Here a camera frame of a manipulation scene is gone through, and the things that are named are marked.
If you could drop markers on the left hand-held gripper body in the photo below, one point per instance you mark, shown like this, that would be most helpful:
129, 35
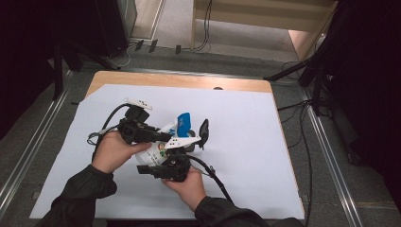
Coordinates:
135, 132

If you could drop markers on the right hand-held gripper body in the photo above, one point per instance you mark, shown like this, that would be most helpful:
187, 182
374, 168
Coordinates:
176, 167

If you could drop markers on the blue and white milk bag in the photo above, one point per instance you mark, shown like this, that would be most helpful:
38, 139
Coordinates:
151, 156

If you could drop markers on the clear jar with black lid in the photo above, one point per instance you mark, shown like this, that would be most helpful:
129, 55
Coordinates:
204, 129

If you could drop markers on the person's right hand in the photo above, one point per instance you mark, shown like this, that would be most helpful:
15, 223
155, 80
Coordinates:
192, 189

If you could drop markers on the person's left hand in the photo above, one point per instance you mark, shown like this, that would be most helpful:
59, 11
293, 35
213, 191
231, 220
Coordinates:
110, 153

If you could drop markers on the white paper sheet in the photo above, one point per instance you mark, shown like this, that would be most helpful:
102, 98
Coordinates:
252, 157

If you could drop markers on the black stand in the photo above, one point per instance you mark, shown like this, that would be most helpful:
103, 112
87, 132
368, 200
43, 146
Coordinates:
283, 73
57, 78

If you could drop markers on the dark cabinet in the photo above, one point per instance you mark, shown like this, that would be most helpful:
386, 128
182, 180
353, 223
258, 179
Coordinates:
110, 25

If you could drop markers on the light wooden shelf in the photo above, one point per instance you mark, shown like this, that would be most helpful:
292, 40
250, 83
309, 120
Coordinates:
252, 19

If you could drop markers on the metal floor rail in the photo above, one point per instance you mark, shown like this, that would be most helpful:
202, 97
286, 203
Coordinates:
189, 73
26, 157
331, 157

